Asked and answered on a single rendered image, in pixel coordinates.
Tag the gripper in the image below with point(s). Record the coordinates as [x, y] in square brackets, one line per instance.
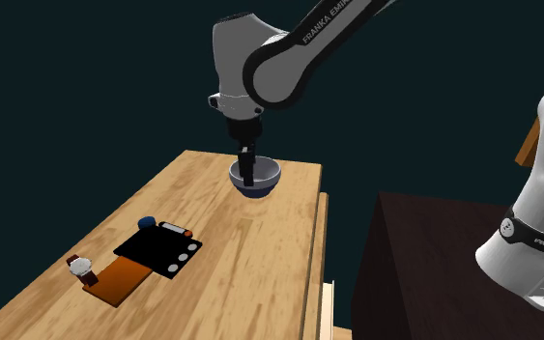
[243, 128]

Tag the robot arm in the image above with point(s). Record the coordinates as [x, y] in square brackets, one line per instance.
[234, 61]

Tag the grey and blue bowl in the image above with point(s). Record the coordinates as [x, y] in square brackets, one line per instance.
[266, 178]

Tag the wooden table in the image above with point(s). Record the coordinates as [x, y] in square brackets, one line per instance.
[243, 263]

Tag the small blue round object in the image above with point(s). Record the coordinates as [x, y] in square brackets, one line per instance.
[146, 222]

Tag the black flat device white buttons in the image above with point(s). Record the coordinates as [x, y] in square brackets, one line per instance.
[156, 249]

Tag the orange flat book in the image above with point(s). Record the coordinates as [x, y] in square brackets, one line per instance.
[118, 281]

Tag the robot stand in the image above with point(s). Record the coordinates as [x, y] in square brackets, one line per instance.
[422, 273]

